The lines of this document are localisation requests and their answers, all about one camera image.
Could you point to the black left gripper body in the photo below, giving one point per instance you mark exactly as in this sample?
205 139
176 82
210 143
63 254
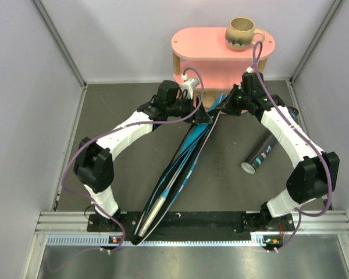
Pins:
187 107

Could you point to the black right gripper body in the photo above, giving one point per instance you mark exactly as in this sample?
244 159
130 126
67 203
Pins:
237 100

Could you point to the blue badminton racket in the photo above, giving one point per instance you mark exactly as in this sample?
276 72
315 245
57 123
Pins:
168 179

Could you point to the blue sport racket bag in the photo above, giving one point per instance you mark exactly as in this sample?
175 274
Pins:
184 174

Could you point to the black shuttlecock tube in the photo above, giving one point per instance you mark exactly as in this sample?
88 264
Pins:
259 153

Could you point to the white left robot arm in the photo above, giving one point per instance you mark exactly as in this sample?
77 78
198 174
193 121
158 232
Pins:
94 165

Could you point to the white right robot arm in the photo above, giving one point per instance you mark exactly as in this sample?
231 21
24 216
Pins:
314 170

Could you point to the round painted beige coaster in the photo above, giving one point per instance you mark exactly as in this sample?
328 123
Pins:
210 97

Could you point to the pink three-tier shelf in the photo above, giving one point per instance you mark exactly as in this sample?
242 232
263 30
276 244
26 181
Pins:
205 49

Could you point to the beige ceramic mug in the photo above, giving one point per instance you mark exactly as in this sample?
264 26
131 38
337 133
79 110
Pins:
242 33

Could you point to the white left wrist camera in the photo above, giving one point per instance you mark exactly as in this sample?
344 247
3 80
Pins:
188 86

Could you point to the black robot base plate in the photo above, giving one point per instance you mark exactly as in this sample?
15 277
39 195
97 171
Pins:
194 226

